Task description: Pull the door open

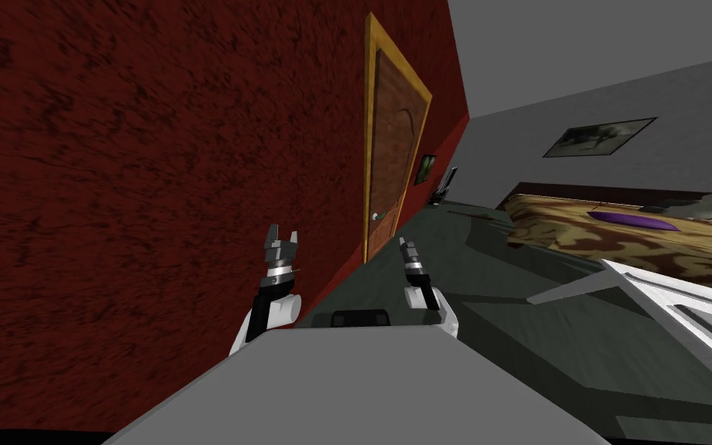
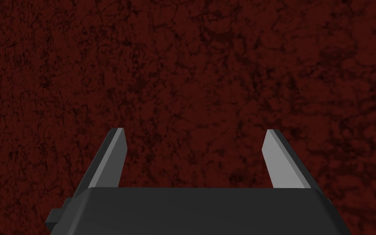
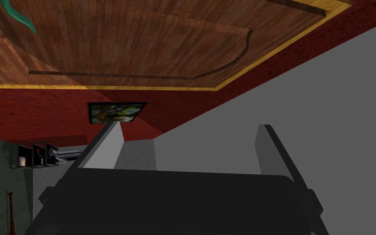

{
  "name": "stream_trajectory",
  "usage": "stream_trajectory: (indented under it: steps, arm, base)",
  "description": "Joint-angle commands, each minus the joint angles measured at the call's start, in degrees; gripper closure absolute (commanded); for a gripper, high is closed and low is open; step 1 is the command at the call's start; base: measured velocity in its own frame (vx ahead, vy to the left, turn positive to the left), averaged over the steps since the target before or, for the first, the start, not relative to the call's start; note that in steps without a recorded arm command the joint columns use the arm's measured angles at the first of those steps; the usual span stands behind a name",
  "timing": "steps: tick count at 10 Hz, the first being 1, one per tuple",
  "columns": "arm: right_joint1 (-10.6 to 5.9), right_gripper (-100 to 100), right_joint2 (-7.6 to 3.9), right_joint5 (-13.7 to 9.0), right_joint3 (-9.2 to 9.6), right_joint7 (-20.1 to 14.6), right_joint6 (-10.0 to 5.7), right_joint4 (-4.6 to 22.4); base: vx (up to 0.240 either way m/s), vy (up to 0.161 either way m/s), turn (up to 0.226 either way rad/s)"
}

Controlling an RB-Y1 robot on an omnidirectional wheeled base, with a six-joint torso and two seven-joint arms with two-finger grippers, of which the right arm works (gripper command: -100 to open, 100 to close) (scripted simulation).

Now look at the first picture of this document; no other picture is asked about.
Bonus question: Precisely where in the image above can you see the brown wooden door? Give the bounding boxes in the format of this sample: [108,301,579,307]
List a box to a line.
[369,46,429,252]

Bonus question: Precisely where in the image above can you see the white furniture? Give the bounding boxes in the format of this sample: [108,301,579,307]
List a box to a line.
[526,259,712,406]

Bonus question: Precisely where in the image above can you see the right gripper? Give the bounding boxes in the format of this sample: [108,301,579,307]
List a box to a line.
[398,236,421,266]

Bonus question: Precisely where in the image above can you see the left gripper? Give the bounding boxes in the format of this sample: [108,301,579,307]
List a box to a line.
[263,224,300,266]

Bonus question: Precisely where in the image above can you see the grey framed wall picture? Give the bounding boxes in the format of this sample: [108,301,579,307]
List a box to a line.
[542,117,659,158]

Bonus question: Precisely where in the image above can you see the bed with patterned cover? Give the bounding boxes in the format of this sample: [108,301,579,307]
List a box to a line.
[495,182,712,299]

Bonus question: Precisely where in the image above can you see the small green wall picture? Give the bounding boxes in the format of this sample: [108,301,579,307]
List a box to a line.
[414,154,437,186]

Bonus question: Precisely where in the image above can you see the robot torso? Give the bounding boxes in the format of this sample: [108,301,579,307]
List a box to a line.
[97,307,615,445]

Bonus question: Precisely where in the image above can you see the black monitor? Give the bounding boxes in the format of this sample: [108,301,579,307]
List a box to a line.
[431,166,459,206]

